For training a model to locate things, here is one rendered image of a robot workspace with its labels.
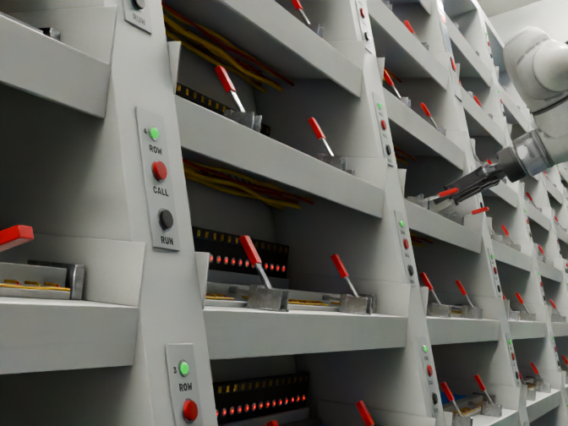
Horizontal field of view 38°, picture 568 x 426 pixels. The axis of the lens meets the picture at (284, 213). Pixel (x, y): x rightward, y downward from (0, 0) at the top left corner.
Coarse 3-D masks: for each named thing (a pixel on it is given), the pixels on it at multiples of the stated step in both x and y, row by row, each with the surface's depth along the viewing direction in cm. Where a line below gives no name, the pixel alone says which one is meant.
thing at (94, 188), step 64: (0, 0) 75; (64, 0) 72; (128, 64) 71; (0, 128) 73; (64, 128) 70; (128, 128) 69; (0, 192) 72; (64, 192) 69; (128, 192) 67; (192, 256) 74; (192, 320) 71; (0, 384) 70; (64, 384) 67; (128, 384) 64
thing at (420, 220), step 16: (400, 176) 141; (416, 208) 147; (416, 224) 147; (432, 224) 156; (448, 224) 167; (464, 224) 196; (480, 224) 194; (416, 240) 194; (448, 240) 167; (464, 240) 179; (480, 240) 193
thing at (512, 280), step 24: (456, 24) 276; (480, 24) 273; (480, 48) 272; (480, 96) 270; (480, 144) 268; (504, 144) 265; (504, 216) 262; (528, 240) 259; (504, 264) 260; (504, 288) 259; (528, 288) 256; (528, 360) 253; (552, 360) 250
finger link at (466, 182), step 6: (480, 168) 177; (468, 174) 179; (474, 174) 178; (486, 174) 176; (456, 180) 180; (462, 180) 180; (468, 180) 179; (474, 180) 178; (480, 180) 178; (450, 186) 181; (456, 186) 180; (462, 186) 179; (468, 186) 179
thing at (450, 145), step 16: (384, 64) 145; (384, 96) 145; (400, 96) 162; (400, 112) 154; (400, 128) 173; (416, 128) 163; (432, 128) 173; (400, 144) 190; (416, 144) 188; (432, 144) 173; (448, 144) 185; (464, 144) 198; (400, 160) 194; (416, 160) 199; (448, 160) 186
